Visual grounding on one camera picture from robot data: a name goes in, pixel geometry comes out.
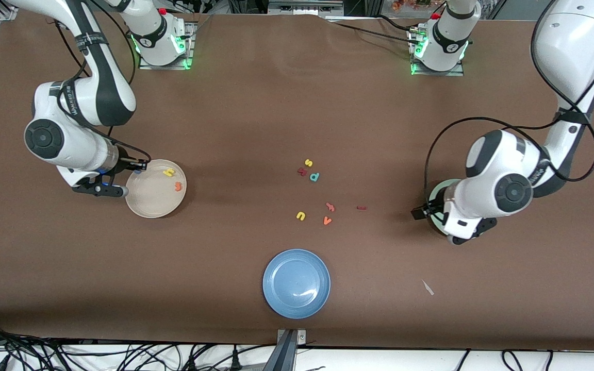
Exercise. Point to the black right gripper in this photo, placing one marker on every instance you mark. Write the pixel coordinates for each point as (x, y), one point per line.
(125, 165)

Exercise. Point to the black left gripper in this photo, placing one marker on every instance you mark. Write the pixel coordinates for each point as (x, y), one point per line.
(429, 208)

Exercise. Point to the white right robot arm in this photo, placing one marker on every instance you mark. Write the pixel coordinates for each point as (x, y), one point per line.
(91, 98)

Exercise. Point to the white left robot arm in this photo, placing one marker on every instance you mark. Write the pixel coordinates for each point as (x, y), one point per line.
(508, 185)

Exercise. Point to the pale green plate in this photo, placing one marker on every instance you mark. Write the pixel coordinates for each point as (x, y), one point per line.
(439, 229)

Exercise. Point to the beige brown plate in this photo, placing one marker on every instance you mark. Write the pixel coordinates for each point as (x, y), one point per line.
(155, 201)

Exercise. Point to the small white paper scrap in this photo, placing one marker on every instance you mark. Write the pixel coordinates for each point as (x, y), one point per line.
(427, 287)

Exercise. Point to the blue plate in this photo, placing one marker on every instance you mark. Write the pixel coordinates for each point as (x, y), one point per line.
(296, 283)

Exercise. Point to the brown paper table cover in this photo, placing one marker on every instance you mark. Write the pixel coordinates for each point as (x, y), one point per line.
(276, 103)

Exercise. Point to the grey power strip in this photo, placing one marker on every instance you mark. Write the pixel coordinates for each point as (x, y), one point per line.
(304, 6)

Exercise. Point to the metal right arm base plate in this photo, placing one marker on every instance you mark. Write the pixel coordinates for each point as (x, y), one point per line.
(186, 51)

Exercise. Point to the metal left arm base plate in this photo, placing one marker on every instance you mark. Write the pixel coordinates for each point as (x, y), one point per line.
(457, 72)

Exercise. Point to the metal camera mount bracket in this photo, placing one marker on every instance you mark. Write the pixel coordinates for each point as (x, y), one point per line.
(286, 355)

